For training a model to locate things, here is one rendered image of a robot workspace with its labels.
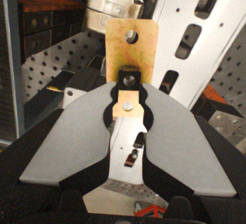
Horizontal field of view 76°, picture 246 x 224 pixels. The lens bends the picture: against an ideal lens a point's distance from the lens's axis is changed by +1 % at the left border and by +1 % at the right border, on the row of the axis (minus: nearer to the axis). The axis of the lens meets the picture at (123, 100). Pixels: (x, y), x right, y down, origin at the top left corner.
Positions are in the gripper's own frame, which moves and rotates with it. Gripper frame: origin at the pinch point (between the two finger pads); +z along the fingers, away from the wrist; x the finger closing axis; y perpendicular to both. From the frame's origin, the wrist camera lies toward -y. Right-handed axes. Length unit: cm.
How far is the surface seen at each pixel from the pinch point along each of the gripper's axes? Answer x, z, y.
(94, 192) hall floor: -43, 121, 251
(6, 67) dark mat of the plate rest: -17.2, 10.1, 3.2
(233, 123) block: 27.5, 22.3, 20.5
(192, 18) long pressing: 12.1, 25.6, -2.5
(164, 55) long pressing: 7.7, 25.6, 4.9
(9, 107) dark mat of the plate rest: -19.2, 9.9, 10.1
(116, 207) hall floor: -8, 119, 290
